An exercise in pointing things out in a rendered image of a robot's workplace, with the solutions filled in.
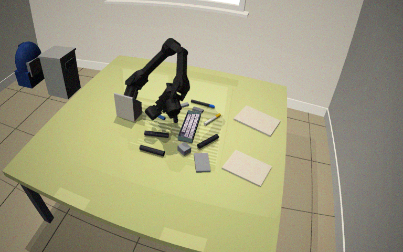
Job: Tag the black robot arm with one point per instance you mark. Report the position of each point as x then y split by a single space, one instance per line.
180 82

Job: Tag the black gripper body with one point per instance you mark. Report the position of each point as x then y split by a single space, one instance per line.
153 112

